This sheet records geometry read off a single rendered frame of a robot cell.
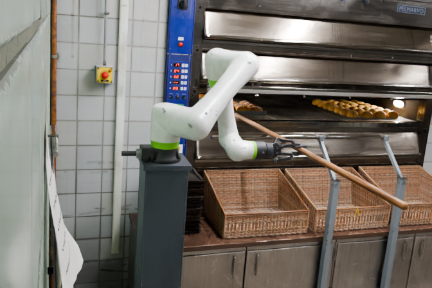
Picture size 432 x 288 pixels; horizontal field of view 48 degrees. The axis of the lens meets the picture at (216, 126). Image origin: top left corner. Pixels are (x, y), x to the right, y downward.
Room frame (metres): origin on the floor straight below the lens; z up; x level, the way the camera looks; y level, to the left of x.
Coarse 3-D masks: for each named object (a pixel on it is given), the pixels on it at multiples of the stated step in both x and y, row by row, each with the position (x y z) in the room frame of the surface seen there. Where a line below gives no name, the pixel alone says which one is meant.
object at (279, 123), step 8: (240, 120) 3.18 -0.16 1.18; (256, 120) 3.23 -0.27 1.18; (264, 120) 3.25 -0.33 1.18; (272, 120) 3.27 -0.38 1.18; (280, 120) 3.30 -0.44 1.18; (288, 120) 3.32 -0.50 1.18; (296, 120) 3.35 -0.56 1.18; (304, 120) 3.37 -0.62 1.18; (312, 120) 3.39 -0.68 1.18; (320, 120) 3.42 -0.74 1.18; (328, 120) 3.44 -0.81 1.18; (336, 120) 3.47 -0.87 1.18
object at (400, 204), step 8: (248, 120) 3.06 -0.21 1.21; (256, 128) 2.93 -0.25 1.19; (264, 128) 2.84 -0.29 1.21; (272, 136) 2.72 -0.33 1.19; (280, 136) 2.64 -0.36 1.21; (304, 152) 2.37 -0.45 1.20; (320, 160) 2.23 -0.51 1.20; (328, 168) 2.16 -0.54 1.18; (336, 168) 2.10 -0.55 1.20; (344, 176) 2.04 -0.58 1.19; (352, 176) 1.99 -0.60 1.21; (360, 184) 1.92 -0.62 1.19; (368, 184) 1.88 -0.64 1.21; (376, 192) 1.83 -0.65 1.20; (384, 192) 1.80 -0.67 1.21; (392, 200) 1.74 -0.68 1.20; (400, 200) 1.72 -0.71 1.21; (400, 208) 1.69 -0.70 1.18
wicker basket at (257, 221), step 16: (208, 176) 3.00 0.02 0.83; (224, 176) 3.09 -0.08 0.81; (240, 176) 3.13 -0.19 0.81; (256, 176) 3.17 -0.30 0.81; (272, 176) 3.20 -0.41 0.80; (208, 192) 2.94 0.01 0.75; (224, 192) 3.07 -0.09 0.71; (240, 192) 3.10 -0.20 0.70; (256, 192) 3.14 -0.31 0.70; (272, 192) 3.17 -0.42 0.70; (288, 192) 3.07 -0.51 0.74; (208, 208) 2.92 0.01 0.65; (224, 208) 3.04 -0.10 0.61; (240, 208) 3.07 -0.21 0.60; (256, 208) 3.11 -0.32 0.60; (272, 208) 3.14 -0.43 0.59; (288, 208) 3.03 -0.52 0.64; (224, 224) 2.62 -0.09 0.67; (240, 224) 2.83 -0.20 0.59; (256, 224) 2.69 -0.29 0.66; (272, 224) 2.86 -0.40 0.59; (288, 224) 2.89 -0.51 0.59; (304, 224) 2.79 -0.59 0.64
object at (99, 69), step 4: (96, 68) 2.79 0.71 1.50; (100, 68) 2.79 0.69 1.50; (104, 68) 2.80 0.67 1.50; (108, 68) 2.80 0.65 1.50; (112, 68) 2.82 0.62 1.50; (96, 72) 2.79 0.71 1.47; (100, 72) 2.79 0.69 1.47; (108, 72) 2.80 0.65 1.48; (112, 72) 2.82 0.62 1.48; (96, 76) 2.79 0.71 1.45; (100, 76) 2.79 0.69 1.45; (112, 76) 2.82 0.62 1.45; (96, 80) 2.79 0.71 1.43; (100, 80) 2.79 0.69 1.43; (104, 80) 2.80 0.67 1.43; (108, 80) 2.80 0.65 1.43; (112, 80) 2.82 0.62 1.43
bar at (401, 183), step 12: (324, 144) 2.92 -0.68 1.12; (384, 144) 3.09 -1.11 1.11; (324, 156) 2.87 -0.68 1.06; (396, 168) 2.95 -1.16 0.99; (336, 180) 2.74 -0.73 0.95; (336, 192) 2.73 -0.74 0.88; (396, 192) 2.91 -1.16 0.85; (336, 204) 2.73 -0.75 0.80; (396, 216) 2.88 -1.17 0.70; (396, 228) 2.89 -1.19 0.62; (324, 240) 2.74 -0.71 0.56; (396, 240) 2.89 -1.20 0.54; (324, 252) 2.73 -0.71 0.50; (324, 264) 2.72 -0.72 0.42; (384, 264) 2.91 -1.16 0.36; (324, 276) 2.73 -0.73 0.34; (384, 276) 2.89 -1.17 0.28
